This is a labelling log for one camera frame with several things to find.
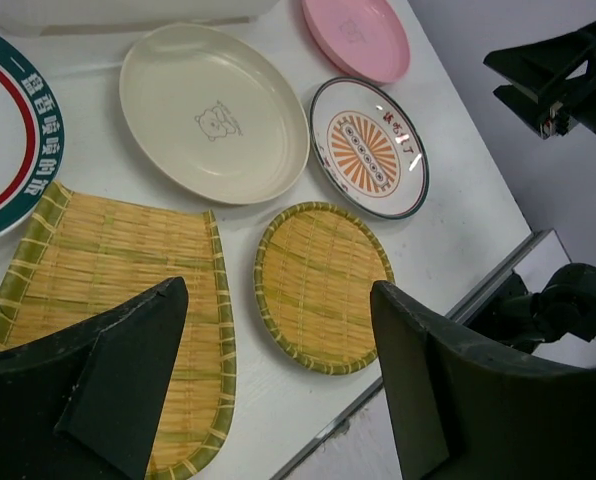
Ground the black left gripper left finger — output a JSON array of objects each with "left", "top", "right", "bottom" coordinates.
[{"left": 0, "top": 277, "right": 188, "bottom": 479}]

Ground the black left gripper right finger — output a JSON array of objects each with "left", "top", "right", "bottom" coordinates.
[{"left": 370, "top": 281, "right": 596, "bottom": 479}]

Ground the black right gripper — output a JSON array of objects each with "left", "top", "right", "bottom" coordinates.
[{"left": 484, "top": 21, "right": 596, "bottom": 139}]

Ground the cream oval plate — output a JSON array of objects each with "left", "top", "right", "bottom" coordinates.
[{"left": 119, "top": 24, "right": 310, "bottom": 205}]

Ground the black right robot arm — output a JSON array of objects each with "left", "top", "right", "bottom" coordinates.
[{"left": 465, "top": 21, "right": 596, "bottom": 353}]

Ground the white plastic bin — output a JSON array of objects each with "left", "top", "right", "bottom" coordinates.
[{"left": 0, "top": 0, "right": 277, "bottom": 36}]

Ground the rectangular bamboo tray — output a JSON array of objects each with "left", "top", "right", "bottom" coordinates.
[{"left": 0, "top": 182, "right": 237, "bottom": 479}]

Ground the round bamboo tray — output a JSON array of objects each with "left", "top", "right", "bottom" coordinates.
[{"left": 253, "top": 202, "right": 395, "bottom": 376}]

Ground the pink plastic plate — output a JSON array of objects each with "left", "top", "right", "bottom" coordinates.
[{"left": 301, "top": 0, "right": 411, "bottom": 84}]

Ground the orange sunburst patterned plate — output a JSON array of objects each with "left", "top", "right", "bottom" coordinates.
[{"left": 308, "top": 77, "right": 430, "bottom": 220}]

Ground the green rimmed white plate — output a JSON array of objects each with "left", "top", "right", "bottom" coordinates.
[{"left": 0, "top": 36, "right": 65, "bottom": 237}]

